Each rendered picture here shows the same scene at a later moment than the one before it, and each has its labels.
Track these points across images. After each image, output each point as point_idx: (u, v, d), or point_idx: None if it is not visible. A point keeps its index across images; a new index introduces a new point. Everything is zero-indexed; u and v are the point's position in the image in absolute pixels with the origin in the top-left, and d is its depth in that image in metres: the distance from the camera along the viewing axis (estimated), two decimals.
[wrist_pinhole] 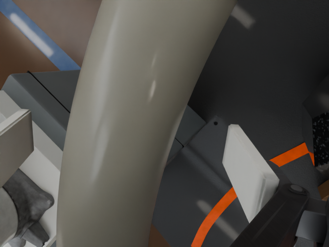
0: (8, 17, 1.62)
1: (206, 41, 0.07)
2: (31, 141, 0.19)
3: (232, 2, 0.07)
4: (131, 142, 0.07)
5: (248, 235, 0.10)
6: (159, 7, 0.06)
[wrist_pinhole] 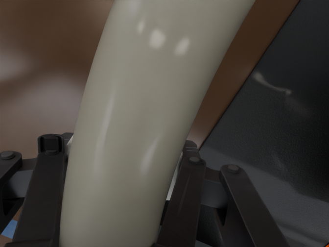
0: None
1: (214, 59, 0.07)
2: None
3: (241, 19, 0.07)
4: (138, 161, 0.07)
5: (173, 211, 0.11)
6: (168, 26, 0.06)
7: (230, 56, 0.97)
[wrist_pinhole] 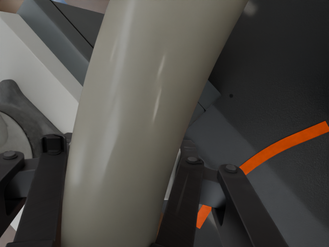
0: None
1: (217, 42, 0.07)
2: None
3: (244, 1, 0.07)
4: (139, 146, 0.07)
5: (172, 211, 0.11)
6: (170, 7, 0.06)
7: None
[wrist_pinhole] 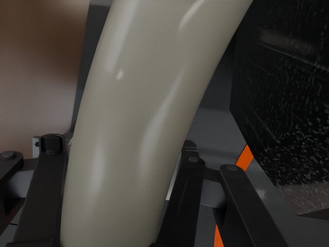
0: None
1: None
2: None
3: None
4: None
5: (172, 211, 0.11)
6: None
7: None
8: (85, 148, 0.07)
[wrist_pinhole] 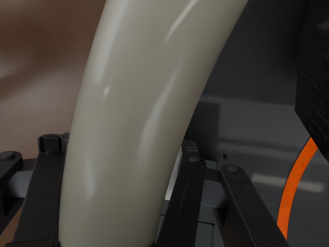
0: None
1: None
2: None
3: None
4: None
5: (173, 211, 0.11)
6: None
7: None
8: (82, 140, 0.07)
